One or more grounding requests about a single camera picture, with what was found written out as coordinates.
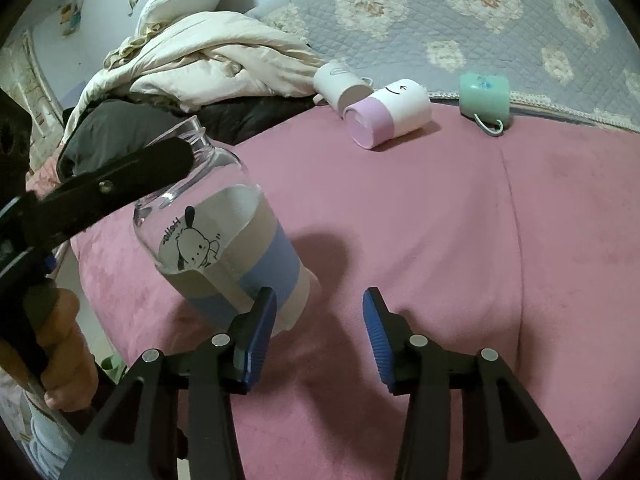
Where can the white and purple cup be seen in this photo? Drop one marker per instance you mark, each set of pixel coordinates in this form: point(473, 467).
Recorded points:
point(400, 106)

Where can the cream quilt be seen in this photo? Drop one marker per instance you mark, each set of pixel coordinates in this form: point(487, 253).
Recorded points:
point(200, 55)

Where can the person's left hand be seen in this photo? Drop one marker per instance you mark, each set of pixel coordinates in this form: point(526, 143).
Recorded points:
point(70, 370)

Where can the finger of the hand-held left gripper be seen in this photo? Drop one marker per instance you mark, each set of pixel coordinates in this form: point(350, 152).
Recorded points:
point(125, 177)

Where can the wall sticker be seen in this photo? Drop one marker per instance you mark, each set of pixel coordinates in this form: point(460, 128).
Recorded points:
point(71, 19)
point(135, 1)

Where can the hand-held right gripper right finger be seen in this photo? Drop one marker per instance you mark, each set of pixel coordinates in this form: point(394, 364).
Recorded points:
point(377, 336)

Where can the glass cup with dog print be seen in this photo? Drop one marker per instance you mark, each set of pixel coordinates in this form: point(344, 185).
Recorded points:
point(240, 240)

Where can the grey floral quilted bedspread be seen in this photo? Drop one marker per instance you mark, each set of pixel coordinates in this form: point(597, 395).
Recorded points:
point(400, 15)

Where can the white mug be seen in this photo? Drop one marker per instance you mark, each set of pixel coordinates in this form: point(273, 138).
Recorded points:
point(345, 85)

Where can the dark cloth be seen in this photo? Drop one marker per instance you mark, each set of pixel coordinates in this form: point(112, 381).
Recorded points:
point(245, 116)

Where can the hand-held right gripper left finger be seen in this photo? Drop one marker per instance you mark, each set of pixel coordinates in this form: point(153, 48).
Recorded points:
point(261, 329)

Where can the pink blanket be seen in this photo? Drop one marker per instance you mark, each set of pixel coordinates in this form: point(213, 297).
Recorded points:
point(450, 240)

